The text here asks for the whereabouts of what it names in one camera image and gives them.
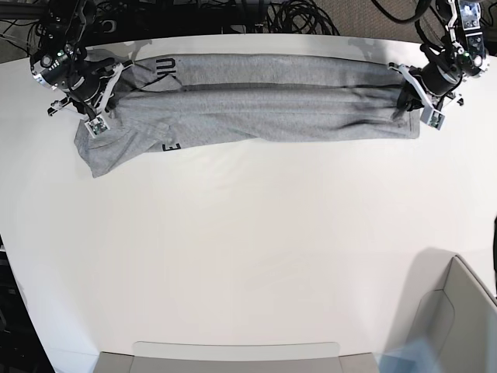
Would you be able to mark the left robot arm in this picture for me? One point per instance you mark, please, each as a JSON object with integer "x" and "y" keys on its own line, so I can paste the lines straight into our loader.
{"x": 461, "y": 55}

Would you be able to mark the grey chair right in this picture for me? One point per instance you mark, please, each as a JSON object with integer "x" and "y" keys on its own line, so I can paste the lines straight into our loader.
{"x": 454, "y": 329}

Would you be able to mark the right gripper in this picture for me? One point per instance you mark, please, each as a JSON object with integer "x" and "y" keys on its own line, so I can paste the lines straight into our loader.
{"x": 89, "y": 90}

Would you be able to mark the grey T-shirt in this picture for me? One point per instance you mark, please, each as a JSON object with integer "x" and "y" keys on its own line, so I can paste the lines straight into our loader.
{"x": 179, "y": 101}

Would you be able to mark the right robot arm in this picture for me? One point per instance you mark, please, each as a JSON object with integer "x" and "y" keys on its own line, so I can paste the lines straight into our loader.
{"x": 61, "y": 63}

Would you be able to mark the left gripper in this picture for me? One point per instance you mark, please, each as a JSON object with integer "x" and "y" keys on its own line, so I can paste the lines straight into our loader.
{"x": 437, "y": 85}

